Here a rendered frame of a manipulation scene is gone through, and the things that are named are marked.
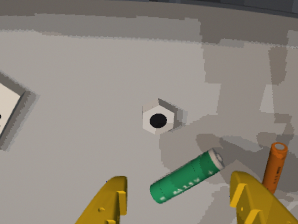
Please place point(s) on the green aa battery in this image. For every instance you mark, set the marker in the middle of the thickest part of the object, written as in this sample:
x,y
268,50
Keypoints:
x,y
187,176

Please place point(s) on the cream domino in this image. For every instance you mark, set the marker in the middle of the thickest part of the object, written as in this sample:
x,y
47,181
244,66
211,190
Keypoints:
x,y
10,97

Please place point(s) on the orange battery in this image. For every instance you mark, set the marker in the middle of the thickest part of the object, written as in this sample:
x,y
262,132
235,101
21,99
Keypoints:
x,y
277,155

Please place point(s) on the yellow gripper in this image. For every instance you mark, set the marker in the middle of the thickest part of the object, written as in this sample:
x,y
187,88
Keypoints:
x,y
254,203

